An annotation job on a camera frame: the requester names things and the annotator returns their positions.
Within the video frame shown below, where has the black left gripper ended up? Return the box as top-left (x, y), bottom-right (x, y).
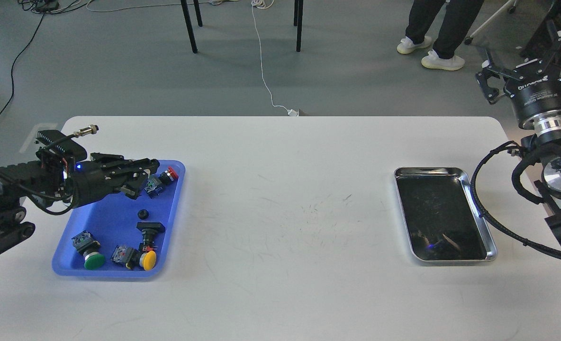
top-left (68, 153), bottom-right (161, 208)

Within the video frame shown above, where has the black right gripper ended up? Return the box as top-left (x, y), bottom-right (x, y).
top-left (475, 19), bottom-right (561, 131)

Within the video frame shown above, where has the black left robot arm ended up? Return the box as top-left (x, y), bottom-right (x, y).
top-left (0, 125), bottom-right (160, 255)

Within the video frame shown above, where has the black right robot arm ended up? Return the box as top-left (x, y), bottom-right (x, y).
top-left (470, 19), bottom-right (561, 260)

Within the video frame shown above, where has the blue plastic tray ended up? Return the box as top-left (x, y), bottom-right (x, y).
top-left (52, 160), bottom-right (186, 278)

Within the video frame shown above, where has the silver metal tray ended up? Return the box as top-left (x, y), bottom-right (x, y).
top-left (394, 167), bottom-right (498, 266)

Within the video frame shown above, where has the white chair base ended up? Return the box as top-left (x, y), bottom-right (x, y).
top-left (463, 0), bottom-right (519, 45)

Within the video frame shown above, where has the green mushroom push button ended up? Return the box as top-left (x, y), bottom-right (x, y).
top-left (71, 230), bottom-right (106, 270)

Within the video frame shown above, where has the yellow mushroom push button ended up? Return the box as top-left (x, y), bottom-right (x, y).
top-left (110, 244), bottom-right (157, 270)

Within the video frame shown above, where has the person in black trousers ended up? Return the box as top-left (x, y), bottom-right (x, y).
top-left (397, 0), bottom-right (485, 72)

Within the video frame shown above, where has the black table leg left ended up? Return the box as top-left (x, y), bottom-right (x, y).
top-left (180, 0), bottom-right (203, 54)

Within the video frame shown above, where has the black table leg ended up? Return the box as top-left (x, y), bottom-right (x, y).
top-left (180, 0), bottom-right (203, 54)
top-left (293, 0), bottom-right (304, 53)

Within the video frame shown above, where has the black table leg right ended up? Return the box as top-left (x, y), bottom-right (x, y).
top-left (293, 0), bottom-right (304, 53)

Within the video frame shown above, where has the red push button switch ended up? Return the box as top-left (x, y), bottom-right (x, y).
top-left (145, 166), bottom-right (179, 198)

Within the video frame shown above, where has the black push button switch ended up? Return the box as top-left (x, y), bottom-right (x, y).
top-left (136, 222), bottom-right (166, 252)

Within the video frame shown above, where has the white power cable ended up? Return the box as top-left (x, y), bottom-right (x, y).
top-left (251, 0), bottom-right (300, 117)

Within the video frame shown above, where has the black floor cable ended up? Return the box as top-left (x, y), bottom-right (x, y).
top-left (0, 0), bottom-right (87, 178)

